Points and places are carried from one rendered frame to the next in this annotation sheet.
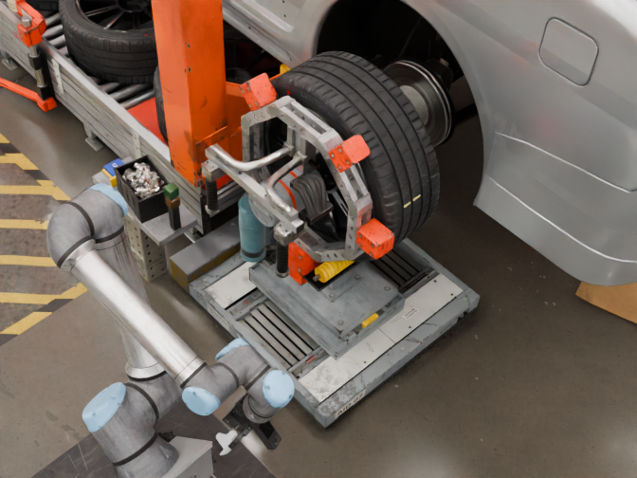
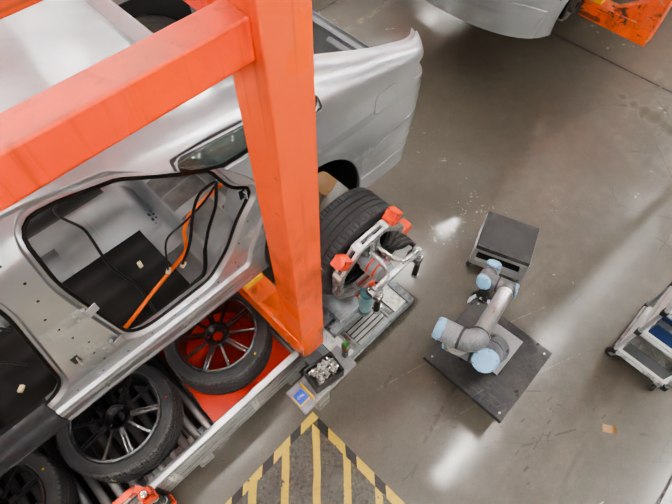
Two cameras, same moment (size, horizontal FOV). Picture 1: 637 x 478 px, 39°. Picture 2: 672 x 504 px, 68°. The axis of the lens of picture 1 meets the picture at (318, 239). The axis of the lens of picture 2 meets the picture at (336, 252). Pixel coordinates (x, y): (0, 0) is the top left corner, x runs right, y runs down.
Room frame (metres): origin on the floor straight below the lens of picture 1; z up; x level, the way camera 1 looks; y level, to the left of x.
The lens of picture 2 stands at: (2.23, 1.55, 3.40)
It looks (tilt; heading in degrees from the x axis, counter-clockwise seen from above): 59 degrees down; 269
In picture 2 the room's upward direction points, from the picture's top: 1 degrees clockwise
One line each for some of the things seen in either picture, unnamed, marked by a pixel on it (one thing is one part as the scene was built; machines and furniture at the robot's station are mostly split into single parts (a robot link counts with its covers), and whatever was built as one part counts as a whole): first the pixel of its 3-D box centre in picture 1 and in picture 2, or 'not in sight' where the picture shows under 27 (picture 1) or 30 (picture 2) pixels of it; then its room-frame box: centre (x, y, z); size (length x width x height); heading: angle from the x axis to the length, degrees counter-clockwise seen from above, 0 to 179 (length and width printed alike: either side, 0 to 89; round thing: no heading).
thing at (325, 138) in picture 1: (303, 182); (368, 259); (2.02, 0.06, 0.85); 0.54 x 0.07 x 0.54; 45
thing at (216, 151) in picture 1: (252, 141); (374, 267); (2.00, 0.21, 1.03); 0.19 x 0.18 x 0.11; 135
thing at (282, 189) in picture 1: (286, 193); (376, 266); (1.97, 0.11, 0.85); 0.21 x 0.14 x 0.14; 135
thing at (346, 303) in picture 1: (334, 262); (345, 282); (2.14, -0.06, 0.32); 0.40 x 0.30 x 0.28; 45
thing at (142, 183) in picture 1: (144, 187); (323, 372); (2.28, 0.64, 0.52); 0.20 x 0.14 x 0.13; 36
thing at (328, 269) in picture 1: (345, 257); not in sight; (2.01, -0.10, 0.51); 0.29 x 0.06 x 0.06; 135
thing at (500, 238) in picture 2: not in sight; (502, 248); (0.93, -0.45, 0.17); 0.43 x 0.36 x 0.34; 156
